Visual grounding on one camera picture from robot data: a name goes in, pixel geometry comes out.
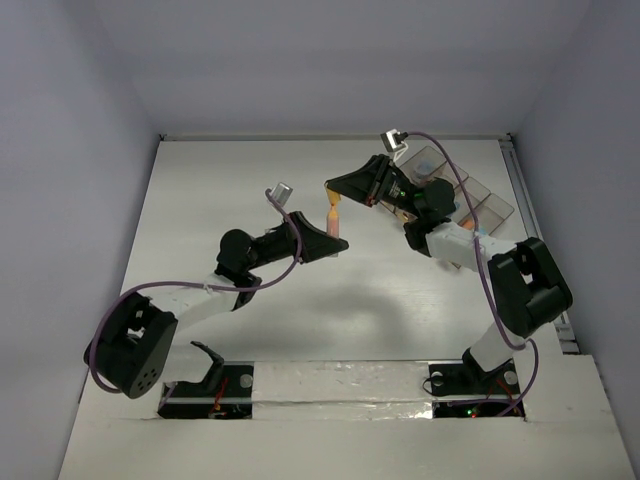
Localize orange highlighter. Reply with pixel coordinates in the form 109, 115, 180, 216
326, 205, 339, 239

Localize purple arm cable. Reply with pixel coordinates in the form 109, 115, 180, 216
89, 192, 304, 394
407, 130, 540, 417

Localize yellow-orange highlighter cap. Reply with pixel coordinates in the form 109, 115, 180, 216
325, 187, 341, 211

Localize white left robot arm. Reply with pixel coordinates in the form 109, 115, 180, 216
84, 211, 349, 399

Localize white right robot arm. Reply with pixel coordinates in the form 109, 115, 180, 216
325, 155, 573, 392

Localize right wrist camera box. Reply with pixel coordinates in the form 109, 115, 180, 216
380, 129, 409, 163

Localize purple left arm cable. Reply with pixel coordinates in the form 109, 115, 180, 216
89, 192, 304, 394

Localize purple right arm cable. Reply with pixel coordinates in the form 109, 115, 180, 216
407, 130, 540, 417

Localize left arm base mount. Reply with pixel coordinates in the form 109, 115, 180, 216
157, 341, 254, 420

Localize paper clip jar far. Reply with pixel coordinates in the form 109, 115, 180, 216
411, 161, 434, 184

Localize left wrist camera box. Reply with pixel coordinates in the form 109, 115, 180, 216
265, 182, 293, 208

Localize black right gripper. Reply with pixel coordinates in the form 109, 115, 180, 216
325, 153, 424, 219

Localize clear four-compartment organizer tray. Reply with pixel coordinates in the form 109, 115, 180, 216
399, 146, 514, 235

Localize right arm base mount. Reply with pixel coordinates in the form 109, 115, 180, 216
421, 353, 525, 419

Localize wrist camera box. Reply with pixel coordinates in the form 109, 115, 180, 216
265, 182, 293, 208
380, 129, 409, 163

